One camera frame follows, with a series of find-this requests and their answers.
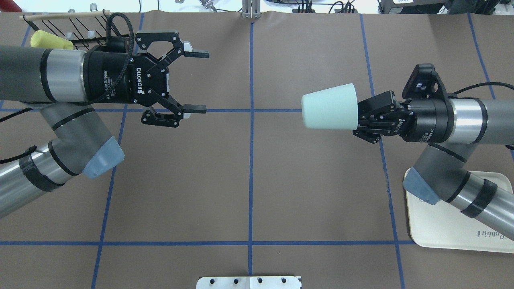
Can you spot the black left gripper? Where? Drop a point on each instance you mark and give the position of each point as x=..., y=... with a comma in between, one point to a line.
x=105, y=82

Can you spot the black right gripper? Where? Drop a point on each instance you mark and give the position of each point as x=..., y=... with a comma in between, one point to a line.
x=427, y=120

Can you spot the light green cup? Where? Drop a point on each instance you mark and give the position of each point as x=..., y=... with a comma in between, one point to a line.
x=331, y=109

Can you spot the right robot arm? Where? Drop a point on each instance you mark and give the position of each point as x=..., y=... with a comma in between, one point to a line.
x=452, y=128

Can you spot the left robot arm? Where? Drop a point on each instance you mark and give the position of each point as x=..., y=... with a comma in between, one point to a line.
x=63, y=84

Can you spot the cream rabbit tray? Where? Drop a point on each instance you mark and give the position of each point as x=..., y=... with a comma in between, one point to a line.
x=443, y=226

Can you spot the yellow cup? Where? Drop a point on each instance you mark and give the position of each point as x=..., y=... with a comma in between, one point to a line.
x=43, y=39

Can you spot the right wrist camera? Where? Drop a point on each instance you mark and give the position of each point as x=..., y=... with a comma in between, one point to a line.
x=424, y=83

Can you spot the wooden rack handle rod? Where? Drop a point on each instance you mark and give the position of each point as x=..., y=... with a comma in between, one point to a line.
x=51, y=16

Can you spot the black wire cup rack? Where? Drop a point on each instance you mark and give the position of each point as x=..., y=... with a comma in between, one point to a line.
x=85, y=33

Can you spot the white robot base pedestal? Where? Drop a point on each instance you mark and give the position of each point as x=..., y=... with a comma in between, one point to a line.
x=250, y=282

